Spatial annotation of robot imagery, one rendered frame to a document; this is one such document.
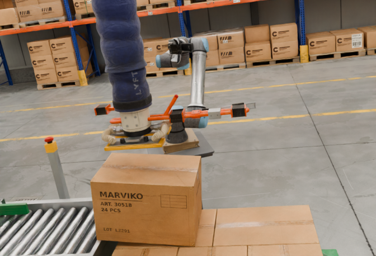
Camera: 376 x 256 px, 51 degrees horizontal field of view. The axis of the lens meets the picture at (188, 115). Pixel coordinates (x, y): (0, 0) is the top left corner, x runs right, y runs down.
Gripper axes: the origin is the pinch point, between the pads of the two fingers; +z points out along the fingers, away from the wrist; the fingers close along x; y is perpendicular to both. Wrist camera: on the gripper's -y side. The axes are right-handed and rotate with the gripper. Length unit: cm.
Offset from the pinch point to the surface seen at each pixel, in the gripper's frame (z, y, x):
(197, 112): 24.5, -11.4, -31.9
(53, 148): -25, 110, -67
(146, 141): 33, 18, -44
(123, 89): 33.2, 25.8, -12.4
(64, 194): -24, 112, -106
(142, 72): 26.4, 15.5, -5.4
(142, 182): 41, 22, -65
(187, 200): 42, -2, -78
